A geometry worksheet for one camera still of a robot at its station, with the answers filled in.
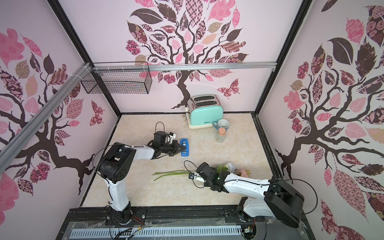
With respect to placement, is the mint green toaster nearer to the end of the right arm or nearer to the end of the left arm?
the end of the left arm

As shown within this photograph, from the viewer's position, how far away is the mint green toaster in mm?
1026

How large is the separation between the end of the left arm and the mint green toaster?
23 cm

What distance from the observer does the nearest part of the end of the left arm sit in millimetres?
804
